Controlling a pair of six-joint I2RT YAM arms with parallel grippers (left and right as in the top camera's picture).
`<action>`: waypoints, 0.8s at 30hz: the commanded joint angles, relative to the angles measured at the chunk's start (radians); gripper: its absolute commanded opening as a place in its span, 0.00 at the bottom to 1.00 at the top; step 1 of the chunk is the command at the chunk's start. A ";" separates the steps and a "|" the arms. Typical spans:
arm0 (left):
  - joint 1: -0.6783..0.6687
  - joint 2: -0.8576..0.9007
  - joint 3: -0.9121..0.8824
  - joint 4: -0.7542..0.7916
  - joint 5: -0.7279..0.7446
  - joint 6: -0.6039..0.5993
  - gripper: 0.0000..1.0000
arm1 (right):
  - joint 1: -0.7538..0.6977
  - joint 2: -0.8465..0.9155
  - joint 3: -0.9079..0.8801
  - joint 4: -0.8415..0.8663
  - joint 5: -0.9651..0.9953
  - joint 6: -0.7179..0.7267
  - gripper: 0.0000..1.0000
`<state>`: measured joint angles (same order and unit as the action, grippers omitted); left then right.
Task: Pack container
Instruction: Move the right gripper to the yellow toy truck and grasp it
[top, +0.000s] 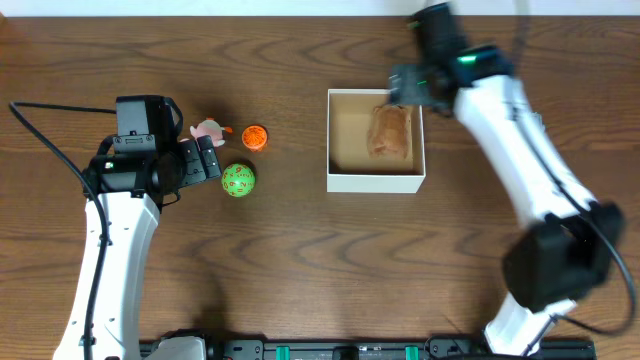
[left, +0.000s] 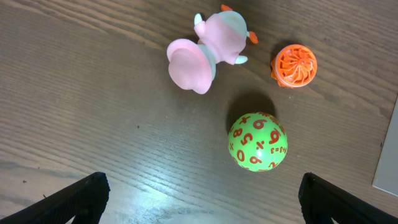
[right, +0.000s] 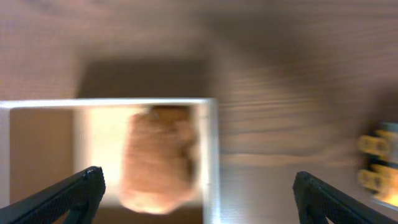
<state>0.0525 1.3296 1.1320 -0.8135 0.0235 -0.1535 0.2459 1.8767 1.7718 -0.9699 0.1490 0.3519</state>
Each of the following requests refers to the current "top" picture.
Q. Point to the green round die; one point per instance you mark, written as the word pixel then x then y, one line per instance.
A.
pixel 238 180

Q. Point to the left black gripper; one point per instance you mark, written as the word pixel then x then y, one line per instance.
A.
pixel 189 163

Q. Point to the white pink duck toy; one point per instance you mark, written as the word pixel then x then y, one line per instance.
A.
pixel 209 127

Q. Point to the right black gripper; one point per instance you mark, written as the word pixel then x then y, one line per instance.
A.
pixel 417 93

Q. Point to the orange round die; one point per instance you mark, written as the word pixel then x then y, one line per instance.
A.
pixel 255 138

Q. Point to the white cardboard box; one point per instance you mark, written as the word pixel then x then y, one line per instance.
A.
pixel 350 168

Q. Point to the brown plush toy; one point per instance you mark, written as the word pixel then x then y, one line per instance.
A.
pixel 388 132

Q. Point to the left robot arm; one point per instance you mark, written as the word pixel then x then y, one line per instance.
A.
pixel 120 224

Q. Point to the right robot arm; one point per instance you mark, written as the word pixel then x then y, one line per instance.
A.
pixel 568 244

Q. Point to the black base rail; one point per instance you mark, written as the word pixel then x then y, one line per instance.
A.
pixel 436 347

